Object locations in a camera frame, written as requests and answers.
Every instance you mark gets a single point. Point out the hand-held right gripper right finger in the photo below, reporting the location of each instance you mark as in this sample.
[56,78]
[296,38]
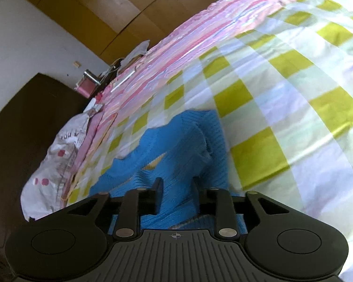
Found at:
[197,199]

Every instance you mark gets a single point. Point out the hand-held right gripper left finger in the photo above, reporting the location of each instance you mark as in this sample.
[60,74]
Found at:
[157,195]

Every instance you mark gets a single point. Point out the blue knit sweater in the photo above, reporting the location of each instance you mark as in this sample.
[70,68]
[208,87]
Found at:
[182,158]

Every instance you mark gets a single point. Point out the white printed pillow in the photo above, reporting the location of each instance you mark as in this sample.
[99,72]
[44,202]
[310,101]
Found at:
[47,167]

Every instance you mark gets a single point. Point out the white stick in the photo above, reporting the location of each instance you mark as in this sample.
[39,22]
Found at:
[122,81]

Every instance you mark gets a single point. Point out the pink box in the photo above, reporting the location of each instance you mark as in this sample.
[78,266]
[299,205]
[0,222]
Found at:
[85,88]

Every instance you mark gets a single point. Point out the green checked bedsheet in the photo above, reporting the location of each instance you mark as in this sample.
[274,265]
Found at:
[282,94]

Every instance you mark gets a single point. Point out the metal thermos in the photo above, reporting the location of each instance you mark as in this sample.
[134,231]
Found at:
[91,75]

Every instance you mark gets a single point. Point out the grey cloth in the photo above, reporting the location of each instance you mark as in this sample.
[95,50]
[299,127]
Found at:
[136,51]

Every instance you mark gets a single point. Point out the dark wooden headboard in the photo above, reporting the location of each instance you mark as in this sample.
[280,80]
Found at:
[17,141]

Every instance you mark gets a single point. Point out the pink striped quilt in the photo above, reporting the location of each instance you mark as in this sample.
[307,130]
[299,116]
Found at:
[194,35]

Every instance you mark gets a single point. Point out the wooden wardrobe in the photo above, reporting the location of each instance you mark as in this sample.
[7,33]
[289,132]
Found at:
[106,11]

